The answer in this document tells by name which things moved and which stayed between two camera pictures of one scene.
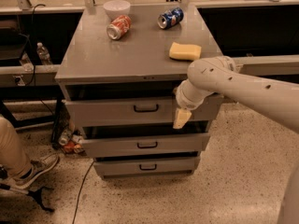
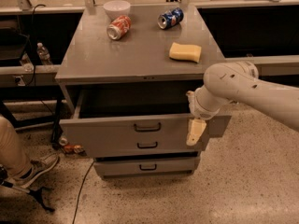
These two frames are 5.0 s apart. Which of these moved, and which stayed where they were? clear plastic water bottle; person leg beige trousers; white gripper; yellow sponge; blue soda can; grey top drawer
Moved: white gripper; grey top drawer
Stayed: person leg beige trousers; clear plastic water bottle; blue soda can; yellow sponge
